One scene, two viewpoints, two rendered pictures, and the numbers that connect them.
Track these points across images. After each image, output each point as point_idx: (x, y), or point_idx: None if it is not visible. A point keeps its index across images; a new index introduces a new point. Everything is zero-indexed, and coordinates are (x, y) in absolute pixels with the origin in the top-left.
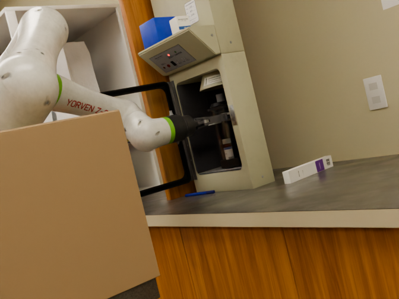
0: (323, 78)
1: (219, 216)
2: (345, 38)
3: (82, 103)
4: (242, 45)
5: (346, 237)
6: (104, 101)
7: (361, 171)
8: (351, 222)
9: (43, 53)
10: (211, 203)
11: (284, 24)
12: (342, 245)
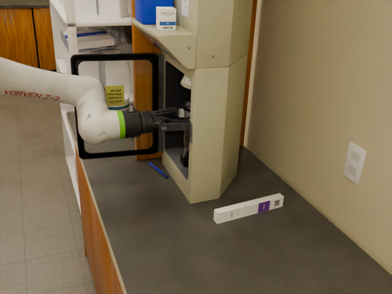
0: (319, 110)
1: (112, 255)
2: (353, 87)
3: (25, 92)
4: (228, 60)
5: None
6: (56, 88)
7: (276, 258)
8: None
9: None
10: (137, 212)
11: (309, 27)
12: None
